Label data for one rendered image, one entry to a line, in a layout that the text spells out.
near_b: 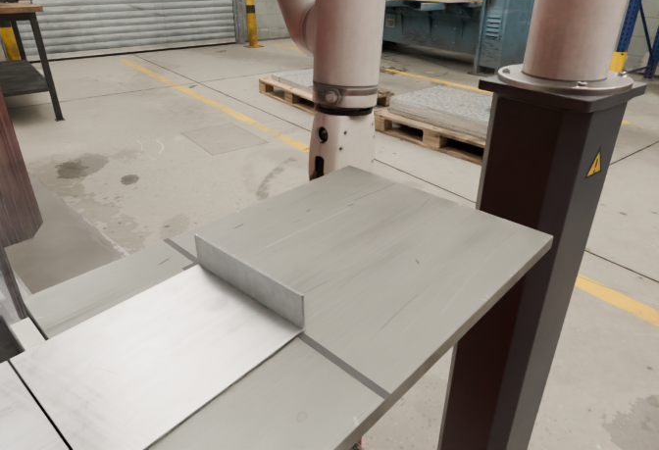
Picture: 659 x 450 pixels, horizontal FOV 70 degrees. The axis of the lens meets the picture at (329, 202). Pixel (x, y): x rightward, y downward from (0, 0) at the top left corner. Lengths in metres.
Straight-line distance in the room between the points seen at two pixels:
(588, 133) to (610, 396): 1.12
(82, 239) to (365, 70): 0.39
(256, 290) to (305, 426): 0.08
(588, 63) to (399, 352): 0.62
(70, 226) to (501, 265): 0.51
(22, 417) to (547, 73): 0.72
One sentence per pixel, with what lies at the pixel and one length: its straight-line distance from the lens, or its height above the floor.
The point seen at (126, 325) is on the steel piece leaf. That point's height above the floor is 1.00.
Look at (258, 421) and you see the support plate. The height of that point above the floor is 1.00.
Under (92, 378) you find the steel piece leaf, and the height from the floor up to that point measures 1.00.
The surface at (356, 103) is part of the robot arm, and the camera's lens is 0.58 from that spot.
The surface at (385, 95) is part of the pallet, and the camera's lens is 4.45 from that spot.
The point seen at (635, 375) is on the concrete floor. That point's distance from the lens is 1.86.
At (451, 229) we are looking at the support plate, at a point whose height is 1.00.
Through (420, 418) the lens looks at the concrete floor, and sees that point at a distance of 1.50.
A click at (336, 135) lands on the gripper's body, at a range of 0.58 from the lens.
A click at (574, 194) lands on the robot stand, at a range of 0.80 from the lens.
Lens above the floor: 1.16
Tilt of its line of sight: 27 degrees down
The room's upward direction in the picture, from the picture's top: straight up
